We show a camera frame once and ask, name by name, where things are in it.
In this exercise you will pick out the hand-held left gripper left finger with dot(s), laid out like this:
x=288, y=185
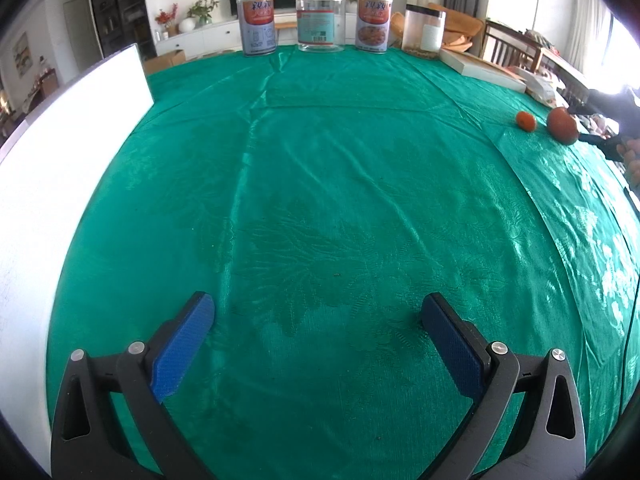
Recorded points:
x=182, y=345

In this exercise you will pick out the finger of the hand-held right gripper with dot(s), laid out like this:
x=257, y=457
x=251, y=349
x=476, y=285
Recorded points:
x=602, y=143
x=602, y=104

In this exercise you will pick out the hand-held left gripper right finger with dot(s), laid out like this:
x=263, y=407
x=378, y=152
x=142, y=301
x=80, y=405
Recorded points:
x=452, y=345

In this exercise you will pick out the red round fruit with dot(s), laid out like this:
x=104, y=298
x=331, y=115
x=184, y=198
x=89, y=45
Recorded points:
x=562, y=125

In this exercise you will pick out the small orange tangerine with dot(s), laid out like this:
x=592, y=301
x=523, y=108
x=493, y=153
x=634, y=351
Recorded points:
x=526, y=121

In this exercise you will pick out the person's right hand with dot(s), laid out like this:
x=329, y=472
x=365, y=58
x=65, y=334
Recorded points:
x=633, y=157

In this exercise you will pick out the wooden chair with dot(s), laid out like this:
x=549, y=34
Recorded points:
x=510, y=47

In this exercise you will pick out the flat white box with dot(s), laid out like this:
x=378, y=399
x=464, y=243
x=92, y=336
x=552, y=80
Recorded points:
x=480, y=69

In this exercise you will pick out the orange cloth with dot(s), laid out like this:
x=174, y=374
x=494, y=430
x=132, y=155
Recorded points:
x=460, y=27

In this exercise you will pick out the white board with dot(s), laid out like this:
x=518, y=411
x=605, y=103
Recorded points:
x=45, y=210

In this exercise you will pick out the clear black lidded plastic jar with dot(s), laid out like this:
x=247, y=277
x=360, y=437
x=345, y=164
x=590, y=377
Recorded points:
x=423, y=32

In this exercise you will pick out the green patterned tablecloth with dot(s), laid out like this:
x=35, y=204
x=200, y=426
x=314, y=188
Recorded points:
x=300, y=185

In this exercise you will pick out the food picture tin can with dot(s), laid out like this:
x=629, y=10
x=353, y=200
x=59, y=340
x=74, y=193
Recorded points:
x=374, y=25

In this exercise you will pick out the cardboard box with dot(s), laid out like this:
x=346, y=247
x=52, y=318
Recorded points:
x=165, y=61

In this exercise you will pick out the clear glass jar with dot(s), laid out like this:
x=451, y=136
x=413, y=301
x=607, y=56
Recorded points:
x=320, y=22

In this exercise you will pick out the white low cabinet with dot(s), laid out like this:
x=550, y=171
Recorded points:
x=210, y=37

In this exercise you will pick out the white round vase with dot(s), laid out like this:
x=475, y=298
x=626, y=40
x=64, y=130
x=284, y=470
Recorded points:
x=187, y=25

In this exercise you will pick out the grey labelled tin can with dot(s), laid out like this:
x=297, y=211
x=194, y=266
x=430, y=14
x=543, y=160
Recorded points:
x=256, y=27

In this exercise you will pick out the red flower bouquet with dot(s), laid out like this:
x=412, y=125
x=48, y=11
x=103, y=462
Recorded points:
x=166, y=16

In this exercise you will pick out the dark glass display cabinet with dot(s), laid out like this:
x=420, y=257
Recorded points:
x=120, y=5

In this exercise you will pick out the framed wall picture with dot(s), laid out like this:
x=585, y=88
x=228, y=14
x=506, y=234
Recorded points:
x=21, y=55

